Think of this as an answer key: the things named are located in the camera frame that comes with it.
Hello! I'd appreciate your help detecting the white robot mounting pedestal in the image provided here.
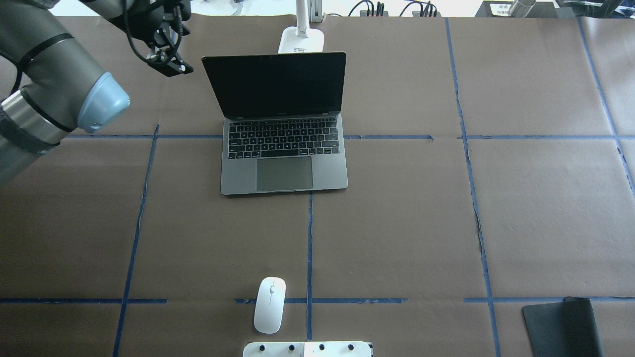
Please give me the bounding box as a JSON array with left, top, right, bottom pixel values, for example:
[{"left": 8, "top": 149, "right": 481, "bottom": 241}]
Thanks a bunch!
[{"left": 242, "top": 341, "right": 374, "bottom": 357}]

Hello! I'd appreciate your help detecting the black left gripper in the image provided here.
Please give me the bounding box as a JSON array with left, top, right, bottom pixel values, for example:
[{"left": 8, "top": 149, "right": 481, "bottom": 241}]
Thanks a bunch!
[{"left": 145, "top": 20, "right": 193, "bottom": 77}]

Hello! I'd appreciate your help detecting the black usb hub right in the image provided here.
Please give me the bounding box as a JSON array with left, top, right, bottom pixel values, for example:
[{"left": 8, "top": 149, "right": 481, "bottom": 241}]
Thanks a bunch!
[{"left": 399, "top": 0, "right": 442, "bottom": 18}]

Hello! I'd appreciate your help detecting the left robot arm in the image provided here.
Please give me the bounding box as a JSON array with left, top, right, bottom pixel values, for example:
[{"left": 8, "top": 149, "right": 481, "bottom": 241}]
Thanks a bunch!
[{"left": 1, "top": 0, "right": 193, "bottom": 184}]

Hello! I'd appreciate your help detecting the black usb hub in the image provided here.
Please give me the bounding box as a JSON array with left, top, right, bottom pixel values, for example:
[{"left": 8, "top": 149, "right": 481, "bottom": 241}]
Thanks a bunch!
[
  {"left": 399, "top": 0, "right": 442, "bottom": 18},
  {"left": 347, "top": 0, "right": 388, "bottom": 17}
]

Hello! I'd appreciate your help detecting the metal cup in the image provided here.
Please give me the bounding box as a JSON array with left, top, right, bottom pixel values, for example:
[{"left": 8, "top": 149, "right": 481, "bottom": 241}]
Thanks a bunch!
[{"left": 508, "top": 0, "right": 536, "bottom": 18}]

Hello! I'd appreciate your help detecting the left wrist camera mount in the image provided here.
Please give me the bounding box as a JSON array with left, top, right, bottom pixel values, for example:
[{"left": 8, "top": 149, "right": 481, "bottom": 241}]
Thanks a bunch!
[{"left": 147, "top": 0, "right": 192, "bottom": 36}]

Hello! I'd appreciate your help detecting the white computer mouse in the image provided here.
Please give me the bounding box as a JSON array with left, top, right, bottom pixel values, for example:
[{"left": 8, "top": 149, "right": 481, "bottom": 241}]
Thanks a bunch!
[{"left": 254, "top": 277, "right": 286, "bottom": 334}]

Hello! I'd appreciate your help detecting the white desk lamp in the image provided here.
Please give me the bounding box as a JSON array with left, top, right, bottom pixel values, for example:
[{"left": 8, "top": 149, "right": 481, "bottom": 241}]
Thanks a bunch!
[{"left": 277, "top": 0, "right": 325, "bottom": 54}]

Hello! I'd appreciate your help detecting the black usb hub left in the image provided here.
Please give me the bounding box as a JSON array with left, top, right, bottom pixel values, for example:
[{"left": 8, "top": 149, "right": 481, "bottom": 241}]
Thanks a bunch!
[{"left": 347, "top": 0, "right": 388, "bottom": 17}]

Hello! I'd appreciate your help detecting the black mouse pad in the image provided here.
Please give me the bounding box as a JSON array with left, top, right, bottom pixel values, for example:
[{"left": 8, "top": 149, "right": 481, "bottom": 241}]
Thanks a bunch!
[{"left": 521, "top": 297, "right": 605, "bottom": 357}]

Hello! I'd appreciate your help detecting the grey laptop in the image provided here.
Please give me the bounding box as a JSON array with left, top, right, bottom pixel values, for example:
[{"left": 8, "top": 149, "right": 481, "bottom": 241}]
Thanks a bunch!
[{"left": 201, "top": 52, "right": 349, "bottom": 196}]

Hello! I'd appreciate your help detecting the black box under cup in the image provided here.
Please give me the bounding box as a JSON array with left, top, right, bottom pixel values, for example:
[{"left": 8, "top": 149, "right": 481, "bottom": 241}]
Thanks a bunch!
[{"left": 474, "top": 0, "right": 576, "bottom": 19}]

